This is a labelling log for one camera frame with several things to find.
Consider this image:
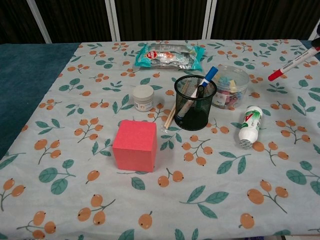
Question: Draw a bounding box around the clear round clip container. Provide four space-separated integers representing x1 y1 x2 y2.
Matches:
210 65 251 111

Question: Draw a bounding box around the teal snack bag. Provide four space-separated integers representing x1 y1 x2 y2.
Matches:
134 42 207 72

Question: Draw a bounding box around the wooden chopstick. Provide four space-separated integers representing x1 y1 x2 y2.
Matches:
163 83 188 130
166 83 190 126

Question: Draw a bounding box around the red capped white marker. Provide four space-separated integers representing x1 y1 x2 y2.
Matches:
267 45 320 82

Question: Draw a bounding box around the floral print tablecloth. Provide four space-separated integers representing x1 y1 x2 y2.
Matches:
0 38 320 240

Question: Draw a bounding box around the pink sticky note cube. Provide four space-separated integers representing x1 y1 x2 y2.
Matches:
112 119 158 174

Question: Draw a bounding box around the black marker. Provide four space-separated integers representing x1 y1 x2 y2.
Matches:
196 84 206 112

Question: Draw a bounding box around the white plastic bottle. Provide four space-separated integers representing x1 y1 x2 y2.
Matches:
237 105 264 151

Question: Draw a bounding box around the blue capped white marker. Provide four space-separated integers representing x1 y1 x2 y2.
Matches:
176 65 219 120

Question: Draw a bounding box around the small white jar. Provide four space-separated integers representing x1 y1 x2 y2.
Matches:
132 84 155 112

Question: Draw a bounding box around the black mesh pen holder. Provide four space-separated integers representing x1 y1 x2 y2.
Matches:
173 74 218 132

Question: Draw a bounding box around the black partition screen panel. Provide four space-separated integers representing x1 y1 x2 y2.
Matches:
211 0 320 41
34 0 116 44
0 0 49 45
115 0 211 42

